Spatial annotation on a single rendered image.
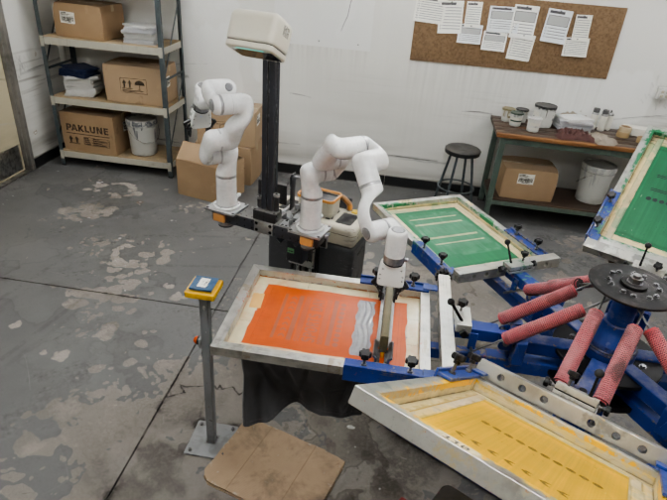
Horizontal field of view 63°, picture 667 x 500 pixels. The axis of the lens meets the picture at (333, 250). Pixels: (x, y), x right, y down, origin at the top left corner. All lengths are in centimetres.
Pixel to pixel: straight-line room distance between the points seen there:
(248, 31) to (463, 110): 382
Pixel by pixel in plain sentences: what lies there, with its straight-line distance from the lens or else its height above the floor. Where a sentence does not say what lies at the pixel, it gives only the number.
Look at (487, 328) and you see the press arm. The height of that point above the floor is 104.
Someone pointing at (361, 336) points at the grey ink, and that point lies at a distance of 214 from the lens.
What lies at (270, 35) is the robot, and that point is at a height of 196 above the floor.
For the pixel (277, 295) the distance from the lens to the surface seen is 235.
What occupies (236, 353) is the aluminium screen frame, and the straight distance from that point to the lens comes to 202.
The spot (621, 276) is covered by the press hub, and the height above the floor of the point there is 131.
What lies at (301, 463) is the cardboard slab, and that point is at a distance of 292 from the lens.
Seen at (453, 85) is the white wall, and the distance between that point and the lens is 570.
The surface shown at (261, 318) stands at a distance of 221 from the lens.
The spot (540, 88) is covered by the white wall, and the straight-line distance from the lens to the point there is 581.
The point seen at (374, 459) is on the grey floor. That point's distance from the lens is 300.
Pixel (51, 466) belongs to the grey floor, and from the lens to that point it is 312.
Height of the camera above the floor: 229
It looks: 30 degrees down
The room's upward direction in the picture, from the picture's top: 5 degrees clockwise
